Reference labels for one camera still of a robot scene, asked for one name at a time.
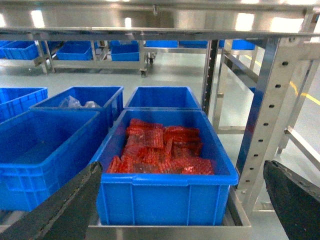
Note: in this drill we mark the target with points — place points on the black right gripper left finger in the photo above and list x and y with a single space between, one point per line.
66 214

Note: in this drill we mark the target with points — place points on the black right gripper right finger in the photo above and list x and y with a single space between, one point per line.
296 201

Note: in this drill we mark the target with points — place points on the blue plastic bin front left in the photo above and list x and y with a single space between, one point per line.
40 151

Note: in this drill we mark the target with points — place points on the blue plastic bin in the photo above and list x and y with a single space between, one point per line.
40 151
17 100

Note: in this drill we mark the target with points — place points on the blue bin with red bags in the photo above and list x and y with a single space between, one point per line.
138 199

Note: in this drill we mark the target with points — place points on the blue bin with clear bags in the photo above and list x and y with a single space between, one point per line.
110 98

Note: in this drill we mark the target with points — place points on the blue plastic bin far left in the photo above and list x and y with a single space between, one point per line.
17 100

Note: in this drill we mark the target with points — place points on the empty blue bin rear right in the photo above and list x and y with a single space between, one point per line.
177 97

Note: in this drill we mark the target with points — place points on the background steel shelf cart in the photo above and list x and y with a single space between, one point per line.
111 54

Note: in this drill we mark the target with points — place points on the stainless steel shelf rack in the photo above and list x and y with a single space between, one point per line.
281 26

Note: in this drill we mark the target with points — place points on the red bubble wrap bags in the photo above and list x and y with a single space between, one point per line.
152 148

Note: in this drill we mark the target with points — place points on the clear plastic bags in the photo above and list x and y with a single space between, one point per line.
73 103

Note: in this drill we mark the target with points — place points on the stainless steel side table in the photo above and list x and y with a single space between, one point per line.
295 105

